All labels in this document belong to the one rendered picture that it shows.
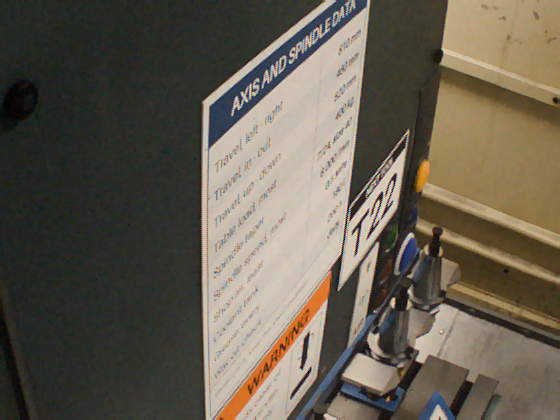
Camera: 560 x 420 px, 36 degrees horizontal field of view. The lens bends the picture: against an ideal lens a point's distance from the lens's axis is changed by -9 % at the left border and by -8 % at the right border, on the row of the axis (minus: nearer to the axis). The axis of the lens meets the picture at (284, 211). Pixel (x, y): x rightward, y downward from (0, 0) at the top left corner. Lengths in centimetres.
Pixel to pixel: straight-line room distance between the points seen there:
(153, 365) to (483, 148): 120
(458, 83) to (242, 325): 107
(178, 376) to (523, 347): 136
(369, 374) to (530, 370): 64
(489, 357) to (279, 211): 130
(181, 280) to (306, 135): 11
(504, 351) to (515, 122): 47
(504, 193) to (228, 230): 120
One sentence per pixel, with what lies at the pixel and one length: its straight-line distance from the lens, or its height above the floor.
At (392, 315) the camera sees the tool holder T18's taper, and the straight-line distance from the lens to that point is 112.
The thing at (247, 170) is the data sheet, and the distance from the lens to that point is 40.
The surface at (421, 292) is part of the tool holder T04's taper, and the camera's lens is 123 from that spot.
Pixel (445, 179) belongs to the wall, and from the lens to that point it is 161.
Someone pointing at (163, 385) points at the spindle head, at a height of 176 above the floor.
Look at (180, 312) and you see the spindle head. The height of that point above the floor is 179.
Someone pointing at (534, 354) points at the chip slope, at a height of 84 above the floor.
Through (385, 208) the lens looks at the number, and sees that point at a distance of 65.
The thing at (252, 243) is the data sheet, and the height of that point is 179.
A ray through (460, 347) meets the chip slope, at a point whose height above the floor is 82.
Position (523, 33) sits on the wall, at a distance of 141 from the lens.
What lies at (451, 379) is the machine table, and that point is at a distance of 158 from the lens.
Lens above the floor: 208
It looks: 40 degrees down
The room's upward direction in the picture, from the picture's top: 4 degrees clockwise
